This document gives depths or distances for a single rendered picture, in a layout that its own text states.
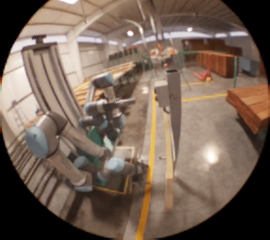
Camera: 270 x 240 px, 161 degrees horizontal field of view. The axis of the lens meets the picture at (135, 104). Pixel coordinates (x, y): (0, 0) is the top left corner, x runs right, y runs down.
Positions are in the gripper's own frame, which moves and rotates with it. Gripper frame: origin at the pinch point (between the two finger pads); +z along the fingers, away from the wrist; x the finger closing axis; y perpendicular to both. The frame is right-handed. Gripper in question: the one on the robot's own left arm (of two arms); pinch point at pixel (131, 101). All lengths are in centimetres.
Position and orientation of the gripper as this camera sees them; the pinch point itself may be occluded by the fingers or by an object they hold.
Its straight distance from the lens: 50.8
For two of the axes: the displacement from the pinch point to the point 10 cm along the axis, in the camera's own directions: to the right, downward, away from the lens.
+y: -1.8, -9.6, -1.9
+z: 9.5, -1.3, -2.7
